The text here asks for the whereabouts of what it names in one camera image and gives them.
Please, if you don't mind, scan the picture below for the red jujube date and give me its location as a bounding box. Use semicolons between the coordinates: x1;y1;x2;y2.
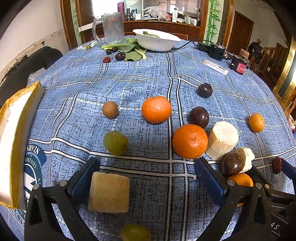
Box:
272;156;282;175

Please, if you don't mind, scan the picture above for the small white sugarcane piece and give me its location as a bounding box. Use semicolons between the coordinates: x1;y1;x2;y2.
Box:
235;148;255;173

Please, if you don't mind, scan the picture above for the large white sugarcane piece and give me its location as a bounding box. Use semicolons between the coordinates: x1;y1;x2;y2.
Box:
206;121;239;161

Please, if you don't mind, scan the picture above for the small yellow orange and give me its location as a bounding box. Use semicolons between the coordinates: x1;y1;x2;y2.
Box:
248;113;265;133

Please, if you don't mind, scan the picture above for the orange mandarin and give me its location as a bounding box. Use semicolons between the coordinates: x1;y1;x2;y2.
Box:
142;96;171;124
173;124;208;159

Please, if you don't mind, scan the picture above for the brown kiwi fruit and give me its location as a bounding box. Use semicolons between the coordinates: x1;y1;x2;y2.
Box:
102;101;119;119

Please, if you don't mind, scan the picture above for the yellow rimmed white tray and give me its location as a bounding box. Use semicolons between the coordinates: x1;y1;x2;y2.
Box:
1;81;44;210

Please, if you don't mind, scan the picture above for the blue plaid tablecloth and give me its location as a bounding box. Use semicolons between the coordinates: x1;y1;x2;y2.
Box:
27;41;295;240

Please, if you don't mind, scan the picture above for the black red canister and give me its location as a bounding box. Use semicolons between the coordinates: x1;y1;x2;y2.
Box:
230;55;248;75

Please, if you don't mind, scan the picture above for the white red paper card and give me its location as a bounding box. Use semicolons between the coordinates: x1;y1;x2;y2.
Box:
201;60;228;75

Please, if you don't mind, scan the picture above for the black power device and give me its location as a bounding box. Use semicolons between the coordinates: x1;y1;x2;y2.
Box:
197;43;227;61

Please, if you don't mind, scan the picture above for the black sofa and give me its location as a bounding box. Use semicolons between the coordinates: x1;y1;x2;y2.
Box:
0;46;63;107

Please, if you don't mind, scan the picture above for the white bowl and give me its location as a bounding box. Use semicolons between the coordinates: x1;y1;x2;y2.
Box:
132;29;181;52

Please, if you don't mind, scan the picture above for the red fruit by leaves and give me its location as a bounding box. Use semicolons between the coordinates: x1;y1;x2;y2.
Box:
103;57;111;63

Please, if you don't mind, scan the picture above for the wooden sideboard counter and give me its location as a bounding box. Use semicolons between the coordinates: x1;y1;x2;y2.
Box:
78;20;206;43

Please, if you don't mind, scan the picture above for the green leafy vegetable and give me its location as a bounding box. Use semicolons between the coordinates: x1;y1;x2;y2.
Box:
101;38;147;62

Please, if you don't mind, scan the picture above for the small dark plum by leaves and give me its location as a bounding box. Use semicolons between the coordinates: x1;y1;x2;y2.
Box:
115;52;125;61

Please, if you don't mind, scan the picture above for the small dark cherry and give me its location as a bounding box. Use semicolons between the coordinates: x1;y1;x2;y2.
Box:
106;49;112;55

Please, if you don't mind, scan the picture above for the clear glass mug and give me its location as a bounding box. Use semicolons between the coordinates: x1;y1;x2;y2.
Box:
92;12;125;45

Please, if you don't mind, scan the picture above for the purple thermos bottle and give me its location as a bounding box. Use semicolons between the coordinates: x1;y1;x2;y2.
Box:
117;2;125;16

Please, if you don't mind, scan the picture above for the black cable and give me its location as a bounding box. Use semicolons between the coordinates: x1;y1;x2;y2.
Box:
171;39;213;51

